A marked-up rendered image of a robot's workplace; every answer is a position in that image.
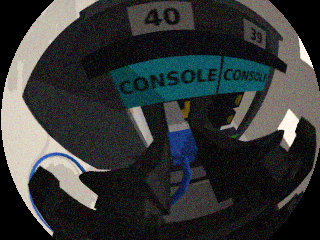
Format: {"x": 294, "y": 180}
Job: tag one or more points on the blue cable with plug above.
{"x": 183, "y": 146}

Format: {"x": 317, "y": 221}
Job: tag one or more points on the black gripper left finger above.
{"x": 147, "y": 179}

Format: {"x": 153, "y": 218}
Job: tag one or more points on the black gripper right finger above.
{"x": 227, "y": 161}

